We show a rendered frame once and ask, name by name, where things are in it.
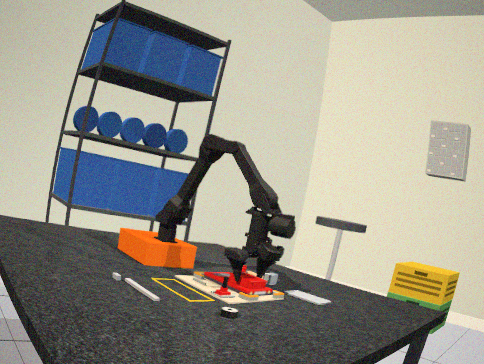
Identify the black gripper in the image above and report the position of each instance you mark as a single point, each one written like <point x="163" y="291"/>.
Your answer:
<point x="237" y="257"/>

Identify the small black toy tyre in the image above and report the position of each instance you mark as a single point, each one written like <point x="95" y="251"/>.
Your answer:
<point x="229" y="312"/>

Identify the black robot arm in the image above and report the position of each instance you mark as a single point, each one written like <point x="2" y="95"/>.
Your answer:
<point x="262" y="195"/>

